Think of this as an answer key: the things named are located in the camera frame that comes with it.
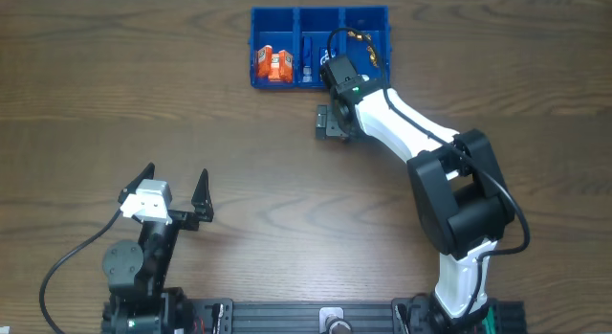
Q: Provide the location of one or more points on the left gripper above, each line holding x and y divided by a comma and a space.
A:
191, 220

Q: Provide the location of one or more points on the blue candy pack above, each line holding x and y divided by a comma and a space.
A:
330, 53
307, 54

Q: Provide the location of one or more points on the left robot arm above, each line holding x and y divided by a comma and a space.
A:
143, 272

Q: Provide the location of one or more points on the blue tray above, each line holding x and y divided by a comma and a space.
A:
287, 23

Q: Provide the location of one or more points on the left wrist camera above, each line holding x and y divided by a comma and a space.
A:
148, 202

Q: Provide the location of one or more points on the mounting rail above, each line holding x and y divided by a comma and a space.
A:
277, 317

